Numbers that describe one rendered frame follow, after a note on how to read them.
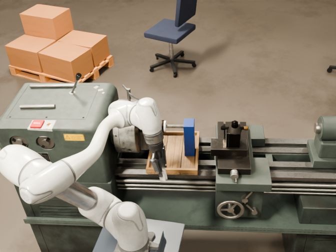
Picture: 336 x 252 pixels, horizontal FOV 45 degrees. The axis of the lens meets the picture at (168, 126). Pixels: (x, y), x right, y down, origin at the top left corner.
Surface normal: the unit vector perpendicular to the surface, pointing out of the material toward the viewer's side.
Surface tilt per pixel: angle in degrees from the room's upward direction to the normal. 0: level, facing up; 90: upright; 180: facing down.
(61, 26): 90
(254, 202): 90
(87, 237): 90
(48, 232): 90
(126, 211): 6
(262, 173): 0
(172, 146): 0
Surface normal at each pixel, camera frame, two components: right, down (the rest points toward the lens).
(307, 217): -0.09, 0.61
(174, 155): -0.06, -0.79
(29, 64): -0.46, 0.56
